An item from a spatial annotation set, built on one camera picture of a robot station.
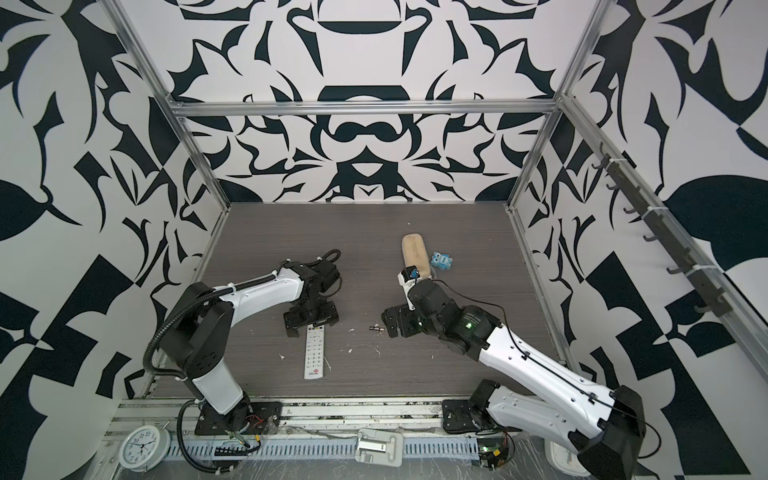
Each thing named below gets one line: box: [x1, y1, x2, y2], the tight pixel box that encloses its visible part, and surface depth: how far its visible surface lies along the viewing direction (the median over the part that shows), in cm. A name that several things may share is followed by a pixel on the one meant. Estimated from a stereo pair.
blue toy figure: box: [430, 252, 453, 270], surface depth 104 cm
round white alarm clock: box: [118, 425, 171, 472], surface depth 69 cm
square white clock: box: [545, 440, 591, 477], surface depth 67 cm
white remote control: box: [304, 325, 325, 380], surface depth 85 cm
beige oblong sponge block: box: [402, 233, 431, 278], surface depth 105 cm
